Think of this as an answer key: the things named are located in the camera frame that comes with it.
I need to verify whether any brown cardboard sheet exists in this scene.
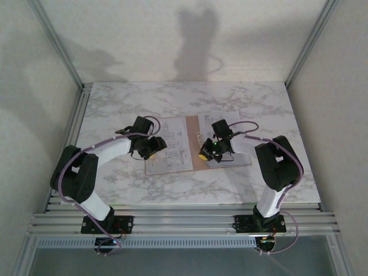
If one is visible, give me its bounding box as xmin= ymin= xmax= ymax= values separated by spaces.
xmin=144 ymin=114 xmax=253 ymax=177

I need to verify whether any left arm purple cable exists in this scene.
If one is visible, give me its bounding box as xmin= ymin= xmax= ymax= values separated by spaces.
xmin=58 ymin=116 xmax=161 ymax=257

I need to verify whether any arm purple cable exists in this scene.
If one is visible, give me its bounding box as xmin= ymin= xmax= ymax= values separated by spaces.
xmin=229 ymin=120 xmax=305 ymax=255
xmin=58 ymin=116 xmax=161 ymax=257

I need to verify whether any aluminium rail bench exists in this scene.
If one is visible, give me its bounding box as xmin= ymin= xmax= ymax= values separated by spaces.
xmin=25 ymin=201 xmax=342 ymax=238

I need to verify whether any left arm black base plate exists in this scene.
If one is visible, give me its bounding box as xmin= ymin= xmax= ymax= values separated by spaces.
xmin=80 ymin=215 xmax=135 ymax=235

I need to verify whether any aluminium side rail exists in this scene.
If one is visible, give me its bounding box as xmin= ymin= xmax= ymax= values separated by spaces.
xmin=43 ymin=83 xmax=92 ymax=213

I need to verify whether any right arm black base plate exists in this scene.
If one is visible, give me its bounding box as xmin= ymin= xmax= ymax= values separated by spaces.
xmin=234 ymin=214 xmax=287 ymax=235

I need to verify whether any grey slotted cable duct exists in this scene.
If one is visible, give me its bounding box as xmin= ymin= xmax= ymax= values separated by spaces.
xmin=37 ymin=237 xmax=257 ymax=250

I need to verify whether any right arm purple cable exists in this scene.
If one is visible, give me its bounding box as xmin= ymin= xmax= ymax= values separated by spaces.
xmin=229 ymin=120 xmax=305 ymax=255

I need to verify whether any aluminium frame post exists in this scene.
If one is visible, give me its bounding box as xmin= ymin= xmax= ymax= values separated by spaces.
xmin=28 ymin=0 xmax=85 ymax=90
xmin=283 ymin=0 xmax=340 ymax=87

